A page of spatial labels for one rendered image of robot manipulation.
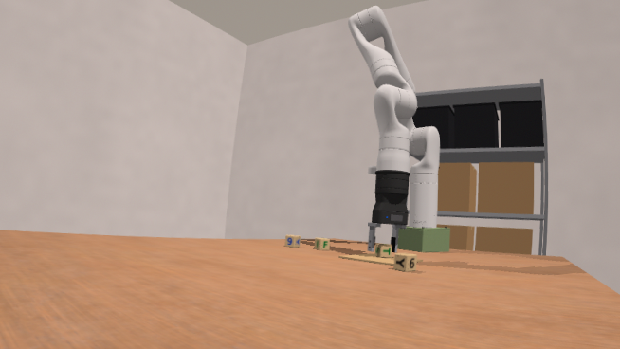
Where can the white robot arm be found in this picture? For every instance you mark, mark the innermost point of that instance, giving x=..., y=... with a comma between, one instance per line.
x=394, y=108

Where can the wooden letter block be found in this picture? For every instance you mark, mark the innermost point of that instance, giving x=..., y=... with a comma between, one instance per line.
x=383, y=250
x=405, y=262
x=292, y=241
x=322, y=244

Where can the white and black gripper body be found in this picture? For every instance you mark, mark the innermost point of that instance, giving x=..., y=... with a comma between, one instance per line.
x=391, y=186

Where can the tan flat mat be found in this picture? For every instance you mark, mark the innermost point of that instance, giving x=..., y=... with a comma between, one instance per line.
x=370, y=258

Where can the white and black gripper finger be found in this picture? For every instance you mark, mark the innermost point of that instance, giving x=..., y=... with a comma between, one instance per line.
x=371, y=241
x=394, y=238

